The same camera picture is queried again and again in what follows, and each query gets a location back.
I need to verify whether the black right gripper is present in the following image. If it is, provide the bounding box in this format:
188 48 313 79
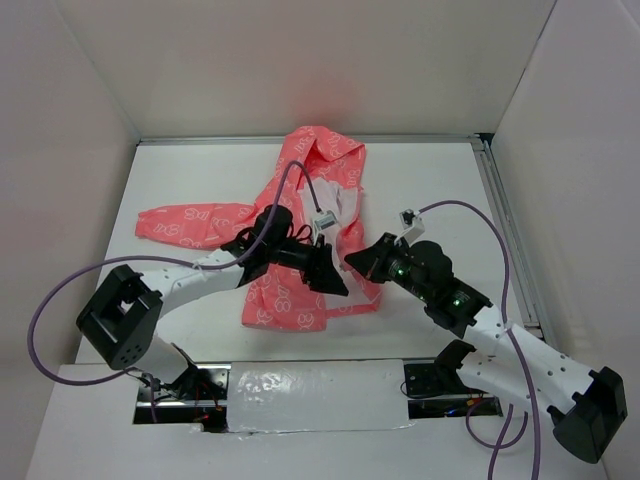
346 231 432 302

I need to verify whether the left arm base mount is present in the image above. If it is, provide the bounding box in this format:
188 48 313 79
129 363 231 433

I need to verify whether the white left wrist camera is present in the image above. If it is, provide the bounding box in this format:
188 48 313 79
311 210 337 231

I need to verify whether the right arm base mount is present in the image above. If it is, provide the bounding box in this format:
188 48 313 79
399 340 502 420

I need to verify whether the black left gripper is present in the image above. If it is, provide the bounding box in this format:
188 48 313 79
266 231 348 295

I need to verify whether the aluminium rail right edge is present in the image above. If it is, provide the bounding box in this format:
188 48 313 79
474 133 541 308

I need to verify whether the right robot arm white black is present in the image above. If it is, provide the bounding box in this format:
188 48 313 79
345 234 628 464

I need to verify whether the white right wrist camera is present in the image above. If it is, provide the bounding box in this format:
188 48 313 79
398 209 425 245

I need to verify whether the pink hooded kids jacket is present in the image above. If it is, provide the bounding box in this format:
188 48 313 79
135 126 381 333

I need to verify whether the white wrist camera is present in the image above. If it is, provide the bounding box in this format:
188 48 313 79
311 210 337 231
398 209 425 245

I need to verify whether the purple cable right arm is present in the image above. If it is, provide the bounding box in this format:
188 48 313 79
417 199 542 480

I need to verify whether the aluminium rail edge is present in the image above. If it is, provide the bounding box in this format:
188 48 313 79
139 133 495 149
474 133 541 308

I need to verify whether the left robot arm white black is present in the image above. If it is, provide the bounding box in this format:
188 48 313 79
76 205 348 399

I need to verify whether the aluminium rail back edge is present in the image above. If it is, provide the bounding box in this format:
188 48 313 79
139 133 495 149

